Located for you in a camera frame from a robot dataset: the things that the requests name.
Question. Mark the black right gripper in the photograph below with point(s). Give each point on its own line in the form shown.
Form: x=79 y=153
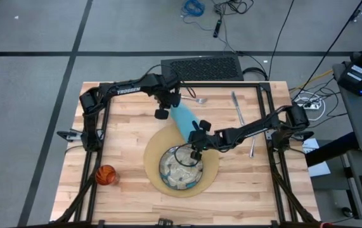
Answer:
x=201 y=141

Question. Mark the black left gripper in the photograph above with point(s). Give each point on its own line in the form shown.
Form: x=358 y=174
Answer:
x=169 y=96

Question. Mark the teal cloth napkin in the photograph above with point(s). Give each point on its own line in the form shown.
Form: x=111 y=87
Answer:
x=184 y=120

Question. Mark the silver fork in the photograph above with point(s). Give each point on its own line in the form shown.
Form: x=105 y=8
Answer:
x=201 y=100

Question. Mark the silver knife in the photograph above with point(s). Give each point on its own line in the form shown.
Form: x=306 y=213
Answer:
x=237 y=104

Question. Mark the round woven yellow placemat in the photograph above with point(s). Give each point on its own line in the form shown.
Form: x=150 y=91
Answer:
x=155 y=149

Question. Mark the patterned ceramic bowl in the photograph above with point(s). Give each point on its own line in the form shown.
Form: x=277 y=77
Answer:
x=180 y=175

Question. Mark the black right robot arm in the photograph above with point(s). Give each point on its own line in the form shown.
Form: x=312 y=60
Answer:
x=253 y=131

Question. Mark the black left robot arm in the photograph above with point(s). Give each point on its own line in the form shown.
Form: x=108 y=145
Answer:
x=128 y=90

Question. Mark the black vented box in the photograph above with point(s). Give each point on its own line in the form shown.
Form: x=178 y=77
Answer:
x=206 y=68

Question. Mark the silver spoon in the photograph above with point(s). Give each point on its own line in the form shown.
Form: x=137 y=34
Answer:
x=252 y=150

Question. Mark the orange glass tumbler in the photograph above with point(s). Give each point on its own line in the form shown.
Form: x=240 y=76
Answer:
x=105 y=175

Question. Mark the white power strip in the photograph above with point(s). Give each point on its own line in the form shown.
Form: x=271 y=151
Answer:
x=309 y=104

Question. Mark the white paper sheet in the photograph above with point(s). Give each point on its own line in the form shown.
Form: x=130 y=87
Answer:
x=321 y=169

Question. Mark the black desk leg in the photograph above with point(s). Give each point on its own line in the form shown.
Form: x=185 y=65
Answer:
x=333 y=149

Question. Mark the black electronics box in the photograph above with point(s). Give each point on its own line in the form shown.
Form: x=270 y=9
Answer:
x=355 y=76

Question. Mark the black aluminium table frame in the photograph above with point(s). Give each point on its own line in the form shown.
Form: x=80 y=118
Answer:
x=231 y=85

